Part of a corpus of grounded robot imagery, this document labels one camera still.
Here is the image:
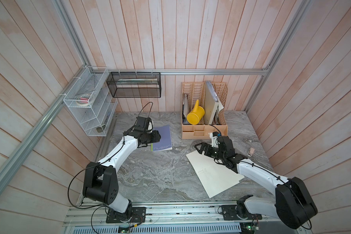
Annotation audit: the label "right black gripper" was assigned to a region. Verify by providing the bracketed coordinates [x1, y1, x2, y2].
[194, 142, 226, 162]

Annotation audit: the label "purple cover notebook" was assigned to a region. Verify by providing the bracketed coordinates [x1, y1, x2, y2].
[151, 125, 173, 152]

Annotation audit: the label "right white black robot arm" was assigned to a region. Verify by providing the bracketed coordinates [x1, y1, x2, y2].
[194, 132, 318, 229]

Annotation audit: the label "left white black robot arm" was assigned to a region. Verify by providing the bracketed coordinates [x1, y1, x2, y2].
[82, 117, 161, 222]

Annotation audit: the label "open cream notebook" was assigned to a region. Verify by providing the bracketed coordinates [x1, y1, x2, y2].
[186, 151, 244, 198]

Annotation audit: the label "papers in organizer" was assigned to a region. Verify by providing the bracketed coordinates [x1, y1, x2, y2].
[214, 97, 224, 125]

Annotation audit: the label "yellow watering can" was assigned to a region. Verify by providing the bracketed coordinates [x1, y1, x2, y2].
[186, 99, 205, 125]

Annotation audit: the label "small pink eraser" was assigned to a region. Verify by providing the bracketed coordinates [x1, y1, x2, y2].
[247, 147, 255, 157]

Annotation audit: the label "cream book in organizer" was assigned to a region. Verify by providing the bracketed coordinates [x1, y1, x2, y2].
[203, 82, 218, 125]

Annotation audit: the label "beige desk organizer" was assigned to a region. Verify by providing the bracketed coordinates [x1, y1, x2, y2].
[181, 81, 228, 139]

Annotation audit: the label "tape roll on shelf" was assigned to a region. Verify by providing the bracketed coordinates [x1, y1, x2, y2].
[75, 93, 95, 107]

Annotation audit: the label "black mesh wall basket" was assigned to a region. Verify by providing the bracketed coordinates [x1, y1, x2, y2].
[106, 72, 162, 98]

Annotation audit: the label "white wire shelf rack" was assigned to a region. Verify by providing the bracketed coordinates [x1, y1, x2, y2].
[63, 66, 117, 137]

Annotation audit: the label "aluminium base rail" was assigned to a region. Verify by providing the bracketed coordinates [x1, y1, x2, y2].
[60, 199, 311, 234]

